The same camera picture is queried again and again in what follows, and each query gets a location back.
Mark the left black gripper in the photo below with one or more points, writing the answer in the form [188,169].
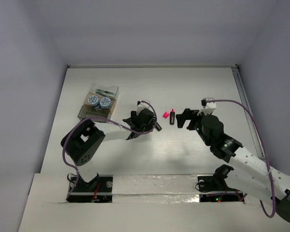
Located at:
[151,123]

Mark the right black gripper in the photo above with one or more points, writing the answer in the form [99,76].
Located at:
[188,114]

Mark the green cap highlighter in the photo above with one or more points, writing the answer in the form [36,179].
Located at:
[158,127]

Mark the pink tip black highlighter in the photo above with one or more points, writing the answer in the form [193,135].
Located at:
[172,117]

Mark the clear green pen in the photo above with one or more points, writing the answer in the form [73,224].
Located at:
[101,91]

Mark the blue white round jar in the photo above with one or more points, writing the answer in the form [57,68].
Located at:
[93,101]

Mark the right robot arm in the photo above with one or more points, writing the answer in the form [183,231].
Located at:
[243,170]

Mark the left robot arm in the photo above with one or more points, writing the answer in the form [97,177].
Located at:
[82,142]

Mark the pink highlighter cap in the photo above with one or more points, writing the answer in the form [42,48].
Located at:
[166,114]

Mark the clear plastic tray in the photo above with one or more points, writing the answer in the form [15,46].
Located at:
[114,89]

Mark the smoky grey plastic tray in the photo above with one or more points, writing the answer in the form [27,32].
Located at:
[87,111]

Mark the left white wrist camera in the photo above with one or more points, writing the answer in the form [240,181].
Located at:
[141,105]

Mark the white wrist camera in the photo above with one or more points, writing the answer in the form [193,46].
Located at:
[208,105]
[141,105]

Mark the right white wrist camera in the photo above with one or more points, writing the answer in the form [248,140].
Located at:
[208,105]

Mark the aluminium side rail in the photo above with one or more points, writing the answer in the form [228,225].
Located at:
[244,101]

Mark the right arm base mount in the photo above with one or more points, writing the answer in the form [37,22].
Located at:
[215,190]

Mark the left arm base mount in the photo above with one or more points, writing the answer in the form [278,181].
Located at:
[98,190]

